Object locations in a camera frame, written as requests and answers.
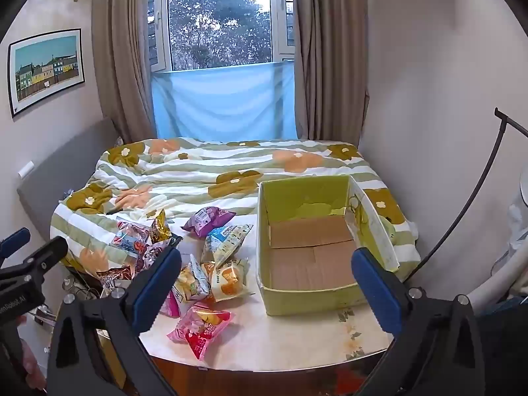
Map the light green ring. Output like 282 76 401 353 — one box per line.
381 214 417 244

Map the large cartoon snack packet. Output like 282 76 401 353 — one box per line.
97 237 182 298

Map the green cardboard box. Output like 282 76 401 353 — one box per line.
256 174 401 317

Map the framed wall picture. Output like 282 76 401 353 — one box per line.
7 28 86 118

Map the red label snack packet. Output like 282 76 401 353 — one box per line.
111 216 155 252

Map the beige curtain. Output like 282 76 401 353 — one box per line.
91 0 170 143
289 0 369 141

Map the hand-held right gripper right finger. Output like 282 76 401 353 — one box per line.
350 247 487 396

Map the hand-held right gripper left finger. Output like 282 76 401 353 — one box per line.
46 247 184 396

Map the light blue cloth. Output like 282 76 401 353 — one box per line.
150 61 298 140

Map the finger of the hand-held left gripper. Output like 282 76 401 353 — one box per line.
0 236 69 286
0 228 32 262

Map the grey bed headboard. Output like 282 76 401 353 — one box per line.
16 116 124 223

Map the blue yellow snack packet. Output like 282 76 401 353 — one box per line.
201 223 253 269

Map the floral striped blanket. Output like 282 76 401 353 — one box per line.
49 137 421 293

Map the gold snack packet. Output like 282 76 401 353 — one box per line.
148 208 173 244

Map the purple snack packet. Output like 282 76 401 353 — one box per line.
182 206 237 238

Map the pink red snack packet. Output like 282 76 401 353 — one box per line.
167 303 235 360

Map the white appliance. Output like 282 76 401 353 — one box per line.
466 181 528 318

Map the window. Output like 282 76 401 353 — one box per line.
146 0 295 71

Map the pale pink snack packet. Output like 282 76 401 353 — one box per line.
159 293 182 318

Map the orange snack packet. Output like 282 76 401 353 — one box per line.
208 258 256 303

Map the white yellow snack packet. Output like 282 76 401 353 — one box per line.
171 253 215 304

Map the black curved stand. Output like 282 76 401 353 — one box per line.
406 107 528 283

